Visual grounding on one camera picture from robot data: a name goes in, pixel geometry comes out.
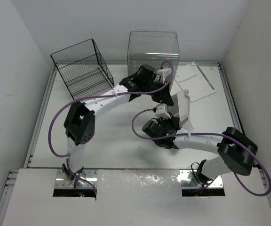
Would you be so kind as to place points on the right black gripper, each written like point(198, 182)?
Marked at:
point(174, 120)

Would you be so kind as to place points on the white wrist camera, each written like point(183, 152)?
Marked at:
point(163, 75)
point(162, 111)

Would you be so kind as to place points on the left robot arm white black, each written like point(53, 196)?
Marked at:
point(81, 118)

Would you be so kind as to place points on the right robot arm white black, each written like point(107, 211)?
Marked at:
point(231, 156)

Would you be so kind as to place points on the clear plastic drawer cabinet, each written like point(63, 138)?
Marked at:
point(159, 49)

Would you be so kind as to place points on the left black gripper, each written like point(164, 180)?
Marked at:
point(163, 96)

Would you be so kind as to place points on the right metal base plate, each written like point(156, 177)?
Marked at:
point(188, 181)

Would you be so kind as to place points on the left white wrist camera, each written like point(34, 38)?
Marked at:
point(163, 75)

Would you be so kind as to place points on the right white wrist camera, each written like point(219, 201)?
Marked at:
point(162, 111)

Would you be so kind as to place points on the black wire mesh rack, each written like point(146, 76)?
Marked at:
point(83, 69)

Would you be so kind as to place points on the white instruction sheet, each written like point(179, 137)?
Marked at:
point(191, 77)

